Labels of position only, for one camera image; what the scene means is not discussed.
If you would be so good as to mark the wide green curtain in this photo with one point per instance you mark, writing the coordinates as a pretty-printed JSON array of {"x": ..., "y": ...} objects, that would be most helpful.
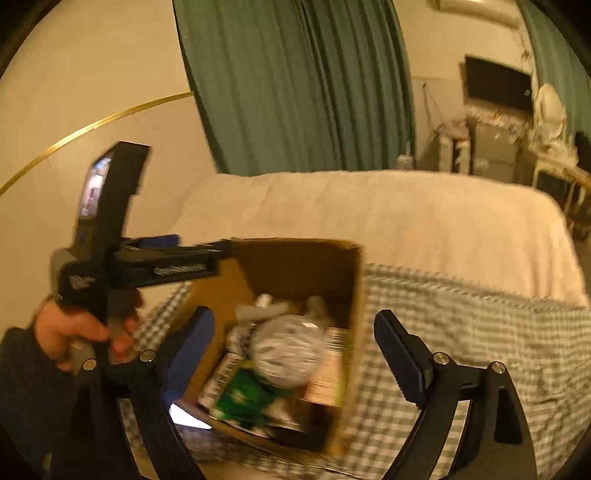
[{"x": 300, "y": 83}]

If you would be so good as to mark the brown cardboard box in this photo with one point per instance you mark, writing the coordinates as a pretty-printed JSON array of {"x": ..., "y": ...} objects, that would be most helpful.
[{"x": 277, "y": 263}]

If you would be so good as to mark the white oval vanity mirror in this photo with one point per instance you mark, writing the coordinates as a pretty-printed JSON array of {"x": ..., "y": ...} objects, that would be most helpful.
[{"x": 549, "y": 113}]

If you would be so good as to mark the grey small fridge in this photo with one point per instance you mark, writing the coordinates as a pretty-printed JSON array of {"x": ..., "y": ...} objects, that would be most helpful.
[{"x": 494, "y": 147}]

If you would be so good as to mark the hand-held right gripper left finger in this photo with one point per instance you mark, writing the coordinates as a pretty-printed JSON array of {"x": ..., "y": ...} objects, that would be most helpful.
[{"x": 194, "y": 350}]

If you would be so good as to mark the green snack packet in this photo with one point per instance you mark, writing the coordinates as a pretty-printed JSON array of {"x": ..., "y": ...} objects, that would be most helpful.
[{"x": 242, "y": 397}]

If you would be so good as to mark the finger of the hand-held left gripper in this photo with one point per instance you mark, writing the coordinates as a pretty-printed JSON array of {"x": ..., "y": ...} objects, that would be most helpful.
[
  {"x": 157, "y": 241},
  {"x": 184, "y": 267}
]

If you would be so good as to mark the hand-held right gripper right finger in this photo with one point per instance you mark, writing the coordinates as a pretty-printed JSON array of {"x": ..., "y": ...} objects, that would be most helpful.
[{"x": 401, "y": 360}]

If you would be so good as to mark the narrow green curtain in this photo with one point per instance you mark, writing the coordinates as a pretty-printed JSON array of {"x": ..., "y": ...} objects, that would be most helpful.
[{"x": 558, "y": 55}]

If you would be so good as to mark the green white medicine box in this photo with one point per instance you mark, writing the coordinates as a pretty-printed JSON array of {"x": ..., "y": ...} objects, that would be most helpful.
[{"x": 217, "y": 383}]

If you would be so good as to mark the white air conditioner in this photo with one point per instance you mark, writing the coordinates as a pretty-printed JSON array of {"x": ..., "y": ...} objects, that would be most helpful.
[{"x": 475, "y": 11}]

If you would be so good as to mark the person's left hand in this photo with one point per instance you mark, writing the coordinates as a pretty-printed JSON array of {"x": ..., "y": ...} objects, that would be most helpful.
[{"x": 60, "y": 332}]

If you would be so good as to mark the white dressing table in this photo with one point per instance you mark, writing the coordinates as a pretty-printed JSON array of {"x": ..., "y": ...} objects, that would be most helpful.
[{"x": 554, "y": 166}]

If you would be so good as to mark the white drawer unit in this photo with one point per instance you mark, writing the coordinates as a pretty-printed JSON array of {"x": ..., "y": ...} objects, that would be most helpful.
[{"x": 452, "y": 154}]

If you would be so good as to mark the cream textured blanket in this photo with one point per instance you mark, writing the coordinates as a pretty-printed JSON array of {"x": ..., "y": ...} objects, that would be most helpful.
[{"x": 392, "y": 217}]

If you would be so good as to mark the black bag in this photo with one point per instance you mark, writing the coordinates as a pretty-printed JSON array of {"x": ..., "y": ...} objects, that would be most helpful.
[{"x": 584, "y": 146}]

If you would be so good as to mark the brown carton box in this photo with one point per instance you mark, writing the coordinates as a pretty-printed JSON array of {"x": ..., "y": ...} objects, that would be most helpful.
[{"x": 330, "y": 369}]

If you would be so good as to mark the black wall television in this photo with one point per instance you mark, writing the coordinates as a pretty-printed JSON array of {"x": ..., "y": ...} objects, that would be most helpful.
[{"x": 496, "y": 83}]

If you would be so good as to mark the person's left forearm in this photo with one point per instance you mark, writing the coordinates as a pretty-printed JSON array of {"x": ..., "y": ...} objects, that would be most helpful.
[{"x": 27, "y": 392}]

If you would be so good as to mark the white plastic bottle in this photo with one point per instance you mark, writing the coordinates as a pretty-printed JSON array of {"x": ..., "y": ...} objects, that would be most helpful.
[{"x": 263, "y": 311}]

